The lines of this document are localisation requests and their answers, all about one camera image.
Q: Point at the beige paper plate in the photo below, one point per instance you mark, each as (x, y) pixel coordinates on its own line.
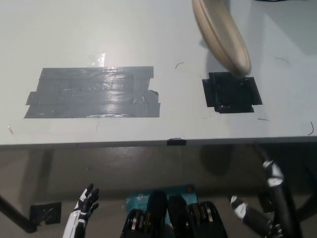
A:
(223, 34)

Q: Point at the black tape square patch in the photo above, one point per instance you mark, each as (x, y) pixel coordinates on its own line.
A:
(230, 96)

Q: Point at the black diagonal table leg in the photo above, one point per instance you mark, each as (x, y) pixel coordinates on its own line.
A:
(17, 214)

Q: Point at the black floor tape patch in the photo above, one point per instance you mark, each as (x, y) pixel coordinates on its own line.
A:
(263, 202)

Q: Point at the clear tape piece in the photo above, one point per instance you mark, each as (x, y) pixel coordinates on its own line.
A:
(97, 59)

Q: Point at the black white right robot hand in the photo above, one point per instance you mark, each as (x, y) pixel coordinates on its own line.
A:
(275, 173)

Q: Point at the teal router box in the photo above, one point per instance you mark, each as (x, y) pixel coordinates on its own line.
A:
(138, 199)

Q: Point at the dark blue object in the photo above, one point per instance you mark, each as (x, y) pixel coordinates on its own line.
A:
(266, 1)

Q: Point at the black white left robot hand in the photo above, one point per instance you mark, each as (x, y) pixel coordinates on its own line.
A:
(84, 205)

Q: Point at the grey duct tape patch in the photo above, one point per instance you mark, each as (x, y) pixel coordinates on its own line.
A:
(94, 93)

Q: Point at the black floor bracket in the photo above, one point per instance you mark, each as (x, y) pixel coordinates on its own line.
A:
(47, 212)

